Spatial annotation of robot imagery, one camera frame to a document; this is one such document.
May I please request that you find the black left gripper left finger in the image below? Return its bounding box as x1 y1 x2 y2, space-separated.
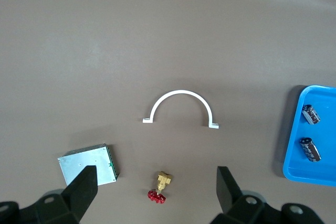
0 165 99 224

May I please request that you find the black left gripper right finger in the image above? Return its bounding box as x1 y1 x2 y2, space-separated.
211 166 325 224

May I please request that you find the long brown cylindrical capacitor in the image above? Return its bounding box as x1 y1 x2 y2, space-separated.
299 136 322 164

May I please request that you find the short brown capacitor silver stripe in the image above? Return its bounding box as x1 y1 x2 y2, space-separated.
301 104 321 125

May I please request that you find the silver metal power supply box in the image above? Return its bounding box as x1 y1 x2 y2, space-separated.
57 143 121 187

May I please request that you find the brass valve red handwheel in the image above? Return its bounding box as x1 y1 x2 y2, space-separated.
146 170 174 205

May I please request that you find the blue plastic tray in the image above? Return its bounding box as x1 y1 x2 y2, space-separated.
282 84 336 188

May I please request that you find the white half-round pipe clamp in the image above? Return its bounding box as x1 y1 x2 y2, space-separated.
142 89 220 130

